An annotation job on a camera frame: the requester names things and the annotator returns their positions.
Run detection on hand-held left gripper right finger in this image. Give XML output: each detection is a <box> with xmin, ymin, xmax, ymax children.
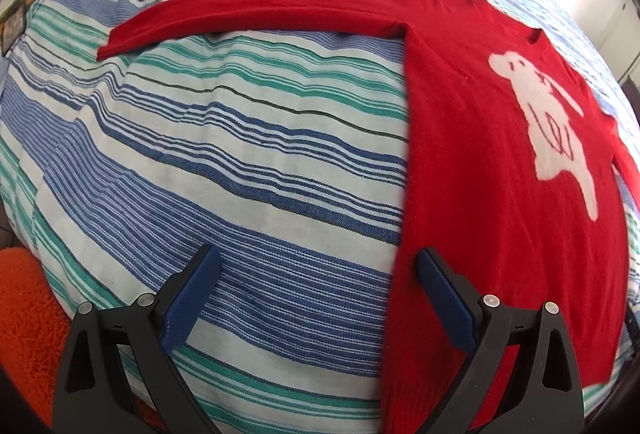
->
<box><xmin>416</xmin><ymin>247</ymin><xmax>586</xmax><ymax>434</ymax></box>

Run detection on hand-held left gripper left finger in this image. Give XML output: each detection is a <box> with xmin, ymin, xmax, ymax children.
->
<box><xmin>51</xmin><ymin>244</ymin><xmax>222</xmax><ymax>434</ymax></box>

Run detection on red sweater with white animal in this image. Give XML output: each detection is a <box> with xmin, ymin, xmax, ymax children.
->
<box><xmin>96</xmin><ymin>0</ymin><xmax>640</xmax><ymax>434</ymax></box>

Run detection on striped blue green bedsheet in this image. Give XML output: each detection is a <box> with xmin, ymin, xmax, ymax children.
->
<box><xmin>0</xmin><ymin>0</ymin><xmax>640</xmax><ymax>434</ymax></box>

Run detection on orange fuzzy blanket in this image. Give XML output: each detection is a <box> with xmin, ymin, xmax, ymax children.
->
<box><xmin>0</xmin><ymin>247</ymin><xmax>156</xmax><ymax>434</ymax></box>

